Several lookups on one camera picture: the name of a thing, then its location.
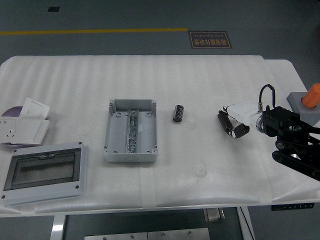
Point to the orange cylinder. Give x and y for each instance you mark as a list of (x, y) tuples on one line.
[(312, 96)]

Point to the white table leg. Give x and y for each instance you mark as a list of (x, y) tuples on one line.
[(58, 227), (246, 225)]

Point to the white blank wall panel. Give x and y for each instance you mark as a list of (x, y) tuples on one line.
[(31, 131)]

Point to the black floor hatch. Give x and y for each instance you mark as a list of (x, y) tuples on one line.
[(53, 9)]

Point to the grey block stand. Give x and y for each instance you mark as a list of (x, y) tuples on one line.
[(295, 98)]

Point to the white foam mat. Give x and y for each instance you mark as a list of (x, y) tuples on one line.
[(175, 75)]

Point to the dark brown cylindrical battery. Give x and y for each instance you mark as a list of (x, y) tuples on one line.
[(223, 122)]

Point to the grey cover with clear window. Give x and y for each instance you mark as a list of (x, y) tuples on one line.
[(45, 192)]

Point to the purple disc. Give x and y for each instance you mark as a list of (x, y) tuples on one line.
[(12, 112)]

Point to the grey open junction box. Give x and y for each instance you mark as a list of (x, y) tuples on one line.
[(116, 135)]

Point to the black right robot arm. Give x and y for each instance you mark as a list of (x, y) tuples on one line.
[(285, 122)]

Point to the black cylindrical battery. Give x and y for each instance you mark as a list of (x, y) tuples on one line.
[(178, 113)]

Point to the white socket panel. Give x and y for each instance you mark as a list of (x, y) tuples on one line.
[(7, 130)]

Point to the metal mounting rail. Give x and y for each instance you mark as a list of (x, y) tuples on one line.
[(131, 132)]

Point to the grey metal bracket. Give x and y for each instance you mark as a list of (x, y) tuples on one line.
[(214, 215)]

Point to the black table control panel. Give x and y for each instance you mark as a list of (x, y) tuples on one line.
[(292, 206)]

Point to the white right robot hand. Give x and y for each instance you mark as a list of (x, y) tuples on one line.
[(243, 112)]

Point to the white switch plate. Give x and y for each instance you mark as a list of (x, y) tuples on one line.
[(33, 108)]

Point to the brown floor sign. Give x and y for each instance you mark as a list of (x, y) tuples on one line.
[(210, 40)]

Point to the grey metal base plate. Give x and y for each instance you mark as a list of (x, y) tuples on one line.
[(115, 236), (178, 235)]

